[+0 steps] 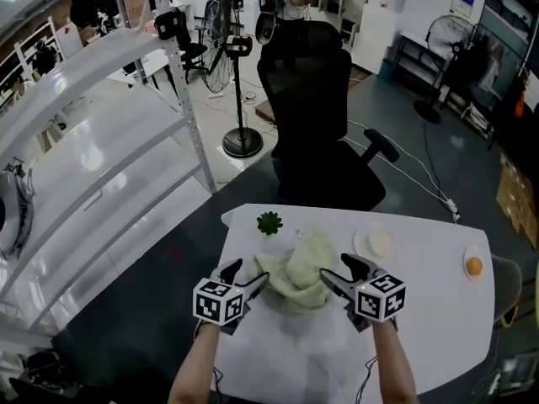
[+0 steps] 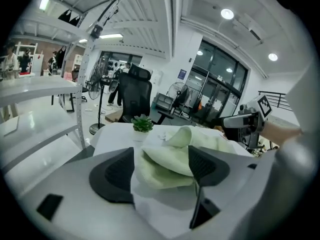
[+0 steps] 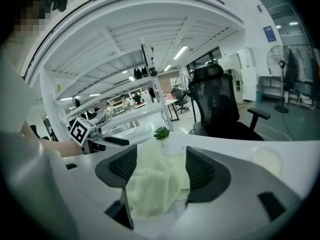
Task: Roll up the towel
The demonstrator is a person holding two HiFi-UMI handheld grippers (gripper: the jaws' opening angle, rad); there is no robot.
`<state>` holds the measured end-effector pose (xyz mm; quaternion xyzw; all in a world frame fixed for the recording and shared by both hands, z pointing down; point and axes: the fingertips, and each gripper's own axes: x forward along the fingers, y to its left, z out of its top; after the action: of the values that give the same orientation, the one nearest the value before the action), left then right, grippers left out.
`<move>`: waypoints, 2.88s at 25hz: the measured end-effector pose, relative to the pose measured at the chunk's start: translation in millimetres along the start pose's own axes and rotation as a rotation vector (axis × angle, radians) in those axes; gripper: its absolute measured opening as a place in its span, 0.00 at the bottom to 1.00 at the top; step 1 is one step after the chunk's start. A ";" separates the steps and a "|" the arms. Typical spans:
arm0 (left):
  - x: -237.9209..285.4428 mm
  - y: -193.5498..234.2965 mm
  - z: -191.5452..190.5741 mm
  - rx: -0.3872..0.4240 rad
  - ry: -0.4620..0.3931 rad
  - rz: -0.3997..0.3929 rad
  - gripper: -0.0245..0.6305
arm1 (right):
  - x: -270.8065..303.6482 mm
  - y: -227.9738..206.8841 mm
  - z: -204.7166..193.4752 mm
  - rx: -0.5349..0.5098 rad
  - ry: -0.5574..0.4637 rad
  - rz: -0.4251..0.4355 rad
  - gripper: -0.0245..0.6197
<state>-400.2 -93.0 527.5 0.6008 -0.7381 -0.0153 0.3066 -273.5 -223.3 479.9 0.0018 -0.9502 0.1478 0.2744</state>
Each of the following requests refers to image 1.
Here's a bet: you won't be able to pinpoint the black mesh office chair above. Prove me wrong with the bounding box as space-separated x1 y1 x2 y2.
256 19 401 215

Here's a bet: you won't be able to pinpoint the black hanging jackets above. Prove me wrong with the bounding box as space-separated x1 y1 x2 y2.
68 0 122 29

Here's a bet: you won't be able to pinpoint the black metal bench rack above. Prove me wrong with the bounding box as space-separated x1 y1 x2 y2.
393 30 455 101

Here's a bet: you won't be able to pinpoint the grey shell chair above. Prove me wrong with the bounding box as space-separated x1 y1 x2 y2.
489 253 525 327

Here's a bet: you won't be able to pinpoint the black standing fan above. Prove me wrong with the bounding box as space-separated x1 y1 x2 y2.
413 13 479 125
200 0 237 97

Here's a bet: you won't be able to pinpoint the black clothes rack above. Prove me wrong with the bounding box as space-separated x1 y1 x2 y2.
462 22 539 143

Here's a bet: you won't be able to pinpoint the black box on shelf post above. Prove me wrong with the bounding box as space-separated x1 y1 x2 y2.
153 8 188 42

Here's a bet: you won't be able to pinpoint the white power cable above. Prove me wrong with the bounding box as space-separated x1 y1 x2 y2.
346 119 459 210

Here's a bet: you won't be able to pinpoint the grey white oval device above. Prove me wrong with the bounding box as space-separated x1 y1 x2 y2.
0 157 37 261

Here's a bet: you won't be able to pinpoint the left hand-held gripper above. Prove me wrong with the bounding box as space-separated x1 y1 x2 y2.
192 258 271 338

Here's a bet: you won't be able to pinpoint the white metal shelving rack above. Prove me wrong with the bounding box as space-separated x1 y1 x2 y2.
0 0 218 337

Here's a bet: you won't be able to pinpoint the person's left forearm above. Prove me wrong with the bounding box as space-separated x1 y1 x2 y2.
167 321 221 404

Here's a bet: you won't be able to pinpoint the black floor stand with camera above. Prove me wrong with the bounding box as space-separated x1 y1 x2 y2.
221 35 264 160

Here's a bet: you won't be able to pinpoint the white cup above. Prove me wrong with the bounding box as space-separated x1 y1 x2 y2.
366 230 394 256

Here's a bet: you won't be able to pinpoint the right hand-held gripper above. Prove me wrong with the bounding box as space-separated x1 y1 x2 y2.
318 252 408 333

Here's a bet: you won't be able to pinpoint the black swivel chair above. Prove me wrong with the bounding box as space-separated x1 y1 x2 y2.
171 12 211 84

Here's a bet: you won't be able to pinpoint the light green cloth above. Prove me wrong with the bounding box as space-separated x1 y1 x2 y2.
251 224 340 316

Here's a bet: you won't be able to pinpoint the person's right forearm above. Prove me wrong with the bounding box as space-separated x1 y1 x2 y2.
369 317 419 404

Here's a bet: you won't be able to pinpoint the small green potted plant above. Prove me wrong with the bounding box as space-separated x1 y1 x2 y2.
256 210 285 237

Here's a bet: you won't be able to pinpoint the white bookshelf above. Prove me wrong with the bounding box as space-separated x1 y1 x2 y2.
0 14 65 104

